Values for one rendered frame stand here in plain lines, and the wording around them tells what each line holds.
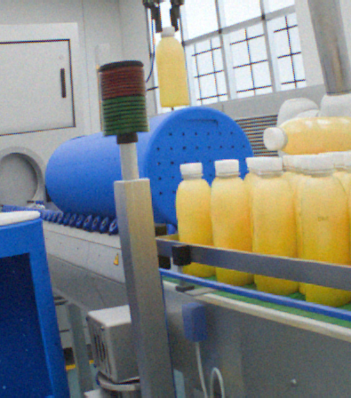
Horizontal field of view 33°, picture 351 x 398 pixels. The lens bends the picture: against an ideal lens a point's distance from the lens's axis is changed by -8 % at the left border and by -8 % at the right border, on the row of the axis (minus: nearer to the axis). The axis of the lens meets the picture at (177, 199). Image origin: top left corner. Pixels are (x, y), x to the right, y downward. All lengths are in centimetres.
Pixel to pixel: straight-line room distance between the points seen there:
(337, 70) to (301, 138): 88
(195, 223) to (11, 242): 40
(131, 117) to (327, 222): 29
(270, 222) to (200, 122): 52
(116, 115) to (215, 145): 63
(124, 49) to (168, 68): 585
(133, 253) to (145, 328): 11
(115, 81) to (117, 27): 660
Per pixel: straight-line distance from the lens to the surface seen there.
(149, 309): 83
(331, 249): 82
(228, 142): 142
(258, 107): 354
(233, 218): 102
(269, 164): 93
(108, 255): 165
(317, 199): 82
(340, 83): 193
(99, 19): 730
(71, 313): 231
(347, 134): 114
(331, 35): 192
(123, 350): 106
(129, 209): 80
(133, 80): 81
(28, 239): 131
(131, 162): 81
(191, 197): 113
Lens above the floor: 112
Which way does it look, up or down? 4 degrees down
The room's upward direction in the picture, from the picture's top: 6 degrees counter-clockwise
